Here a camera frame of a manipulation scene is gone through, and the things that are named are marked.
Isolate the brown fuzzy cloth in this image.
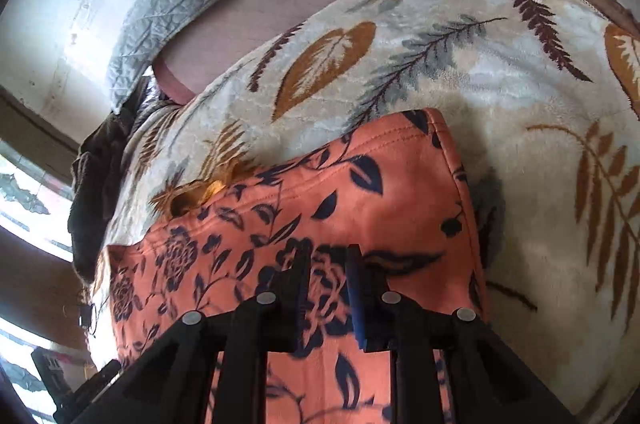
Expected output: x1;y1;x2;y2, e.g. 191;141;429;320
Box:
67;76;156;282

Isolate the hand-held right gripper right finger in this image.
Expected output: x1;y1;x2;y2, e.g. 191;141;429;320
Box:
346;244;576;424

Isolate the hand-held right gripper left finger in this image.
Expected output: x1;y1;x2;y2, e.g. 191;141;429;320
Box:
75;245;313;424

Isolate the wooden stained glass door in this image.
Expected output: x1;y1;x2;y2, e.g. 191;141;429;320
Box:
0;89;101;424

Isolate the pink sofa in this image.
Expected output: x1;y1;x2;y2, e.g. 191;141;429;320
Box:
152;0;640;105

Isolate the leaf print blanket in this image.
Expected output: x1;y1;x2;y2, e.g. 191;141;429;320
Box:
92;0;640;424

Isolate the black charger with cable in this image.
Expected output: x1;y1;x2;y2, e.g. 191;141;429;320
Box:
77;301;101;335

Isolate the orange floral garment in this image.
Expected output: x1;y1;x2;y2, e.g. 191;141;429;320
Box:
107;108;488;424

